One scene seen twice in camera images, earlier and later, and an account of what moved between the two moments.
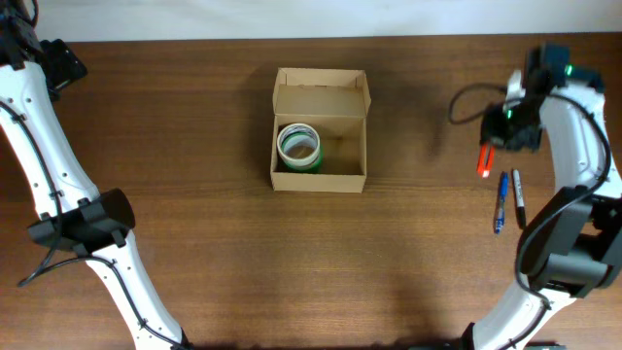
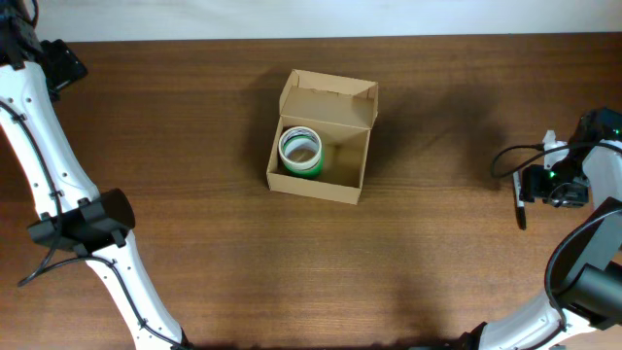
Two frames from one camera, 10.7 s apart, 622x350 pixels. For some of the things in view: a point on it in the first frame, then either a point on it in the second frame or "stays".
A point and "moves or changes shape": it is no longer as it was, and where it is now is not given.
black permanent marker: x=519 y=199 stays
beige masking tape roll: x=298 y=146 stays
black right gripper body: x=511 y=126 -> x=555 y=186
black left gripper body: x=62 y=66 stays
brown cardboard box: x=319 y=136 moves or changes shape
